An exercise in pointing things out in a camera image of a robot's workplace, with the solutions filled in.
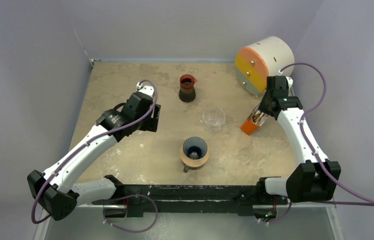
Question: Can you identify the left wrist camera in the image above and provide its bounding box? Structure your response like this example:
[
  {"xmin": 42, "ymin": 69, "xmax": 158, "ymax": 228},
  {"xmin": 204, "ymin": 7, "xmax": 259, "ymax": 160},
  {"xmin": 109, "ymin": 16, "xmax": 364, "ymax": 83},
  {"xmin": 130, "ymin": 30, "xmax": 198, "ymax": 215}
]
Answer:
[{"xmin": 136, "ymin": 82, "xmax": 155, "ymax": 98}]

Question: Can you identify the round cream drawer cabinet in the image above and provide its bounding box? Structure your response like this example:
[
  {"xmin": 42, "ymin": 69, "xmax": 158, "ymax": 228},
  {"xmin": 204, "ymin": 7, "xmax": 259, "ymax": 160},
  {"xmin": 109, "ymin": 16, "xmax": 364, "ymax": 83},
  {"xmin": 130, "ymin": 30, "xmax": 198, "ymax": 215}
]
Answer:
[{"xmin": 234, "ymin": 36, "xmax": 295, "ymax": 96}]

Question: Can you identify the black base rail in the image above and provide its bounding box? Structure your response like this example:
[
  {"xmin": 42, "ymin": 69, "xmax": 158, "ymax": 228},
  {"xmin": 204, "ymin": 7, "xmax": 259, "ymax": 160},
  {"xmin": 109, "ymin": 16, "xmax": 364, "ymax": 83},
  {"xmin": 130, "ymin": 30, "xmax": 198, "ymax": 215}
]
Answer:
[{"xmin": 96, "ymin": 175, "xmax": 287, "ymax": 219}]

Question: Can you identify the blue ribbed glass dripper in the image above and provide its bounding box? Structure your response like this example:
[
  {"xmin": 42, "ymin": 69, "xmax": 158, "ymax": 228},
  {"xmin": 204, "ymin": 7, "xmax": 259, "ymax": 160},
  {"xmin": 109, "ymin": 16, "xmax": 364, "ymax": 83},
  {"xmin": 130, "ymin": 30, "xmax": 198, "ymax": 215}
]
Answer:
[{"xmin": 182, "ymin": 136, "xmax": 208, "ymax": 160}]

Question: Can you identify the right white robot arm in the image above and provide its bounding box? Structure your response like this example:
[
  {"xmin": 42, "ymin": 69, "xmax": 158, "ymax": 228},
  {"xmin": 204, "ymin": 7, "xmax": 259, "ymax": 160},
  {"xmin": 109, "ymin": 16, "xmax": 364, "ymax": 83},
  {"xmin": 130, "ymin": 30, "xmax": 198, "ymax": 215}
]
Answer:
[{"xmin": 255, "ymin": 76, "xmax": 341, "ymax": 204}]

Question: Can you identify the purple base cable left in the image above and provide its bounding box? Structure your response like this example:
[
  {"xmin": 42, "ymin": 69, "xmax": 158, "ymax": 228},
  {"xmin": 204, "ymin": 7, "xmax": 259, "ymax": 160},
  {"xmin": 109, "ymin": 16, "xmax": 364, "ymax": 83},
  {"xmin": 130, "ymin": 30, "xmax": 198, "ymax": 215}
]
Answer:
[{"xmin": 102, "ymin": 194, "xmax": 159, "ymax": 234}]

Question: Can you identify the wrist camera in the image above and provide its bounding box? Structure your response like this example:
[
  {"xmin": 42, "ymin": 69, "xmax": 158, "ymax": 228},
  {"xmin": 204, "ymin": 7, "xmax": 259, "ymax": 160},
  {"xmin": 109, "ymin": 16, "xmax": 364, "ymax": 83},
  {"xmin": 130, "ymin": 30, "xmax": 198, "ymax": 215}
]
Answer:
[
  {"xmin": 136, "ymin": 82, "xmax": 155, "ymax": 98},
  {"xmin": 286, "ymin": 76, "xmax": 293, "ymax": 89}
]

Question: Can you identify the red and black pitcher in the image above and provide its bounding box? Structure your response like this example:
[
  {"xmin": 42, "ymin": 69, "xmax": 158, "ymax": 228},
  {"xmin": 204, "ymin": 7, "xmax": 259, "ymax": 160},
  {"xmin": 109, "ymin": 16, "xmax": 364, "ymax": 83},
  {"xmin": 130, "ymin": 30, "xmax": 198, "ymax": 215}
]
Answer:
[{"xmin": 179, "ymin": 74, "xmax": 197, "ymax": 103}]

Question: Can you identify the glass carafe with handle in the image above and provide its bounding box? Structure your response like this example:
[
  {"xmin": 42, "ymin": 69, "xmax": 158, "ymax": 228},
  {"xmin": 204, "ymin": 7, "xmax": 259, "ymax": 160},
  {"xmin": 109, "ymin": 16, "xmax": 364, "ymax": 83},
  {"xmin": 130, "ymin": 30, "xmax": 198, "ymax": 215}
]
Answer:
[{"xmin": 183, "ymin": 165, "xmax": 202, "ymax": 173}]

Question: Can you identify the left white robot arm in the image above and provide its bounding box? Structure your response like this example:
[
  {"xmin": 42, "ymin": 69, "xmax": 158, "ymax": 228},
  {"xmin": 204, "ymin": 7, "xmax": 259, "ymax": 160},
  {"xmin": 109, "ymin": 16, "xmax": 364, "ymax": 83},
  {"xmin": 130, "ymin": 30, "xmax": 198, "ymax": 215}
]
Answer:
[{"xmin": 27, "ymin": 90, "xmax": 160, "ymax": 224}]

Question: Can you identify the orange coffee filter holder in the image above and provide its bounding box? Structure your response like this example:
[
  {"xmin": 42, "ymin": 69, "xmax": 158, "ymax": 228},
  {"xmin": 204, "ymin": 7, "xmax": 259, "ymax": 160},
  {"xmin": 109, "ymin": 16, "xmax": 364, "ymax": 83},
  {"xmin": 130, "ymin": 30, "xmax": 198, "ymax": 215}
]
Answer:
[{"xmin": 240, "ymin": 104, "xmax": 268, "ymax": 136}]

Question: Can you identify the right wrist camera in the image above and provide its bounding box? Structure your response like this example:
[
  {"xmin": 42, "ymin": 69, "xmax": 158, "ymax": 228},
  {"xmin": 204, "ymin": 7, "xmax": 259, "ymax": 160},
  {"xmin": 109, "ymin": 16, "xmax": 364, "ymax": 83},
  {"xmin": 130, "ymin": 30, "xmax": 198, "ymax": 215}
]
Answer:
[{"xmin": 286, "ymin": 76, "xmax": 293, "ymax": 89}]

